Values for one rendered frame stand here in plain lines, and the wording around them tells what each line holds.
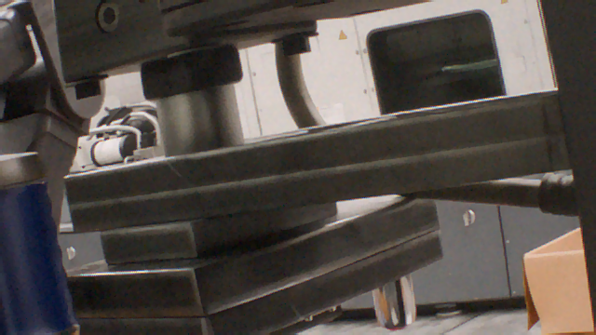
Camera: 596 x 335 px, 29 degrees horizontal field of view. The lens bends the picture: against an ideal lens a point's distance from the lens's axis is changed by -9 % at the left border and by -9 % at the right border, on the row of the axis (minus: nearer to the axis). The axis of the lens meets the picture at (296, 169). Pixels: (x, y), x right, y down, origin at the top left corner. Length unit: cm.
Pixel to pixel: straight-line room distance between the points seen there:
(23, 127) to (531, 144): 65
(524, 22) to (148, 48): 510
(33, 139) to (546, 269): 211
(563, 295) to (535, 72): 275
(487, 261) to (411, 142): 542
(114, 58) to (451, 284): 552
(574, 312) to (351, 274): 240
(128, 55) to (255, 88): 611
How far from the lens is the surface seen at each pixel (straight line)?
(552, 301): 297
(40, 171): 27
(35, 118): 100
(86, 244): 792
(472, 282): 594
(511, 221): 575
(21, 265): 26
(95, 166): 820
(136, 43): 52
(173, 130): 54
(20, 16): 99
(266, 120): 660
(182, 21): 47
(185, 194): 51
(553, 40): 38
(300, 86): 63
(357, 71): 618
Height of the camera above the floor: 120
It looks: 3 degrees down
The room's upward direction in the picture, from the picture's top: 11 degrees counter-clockwise
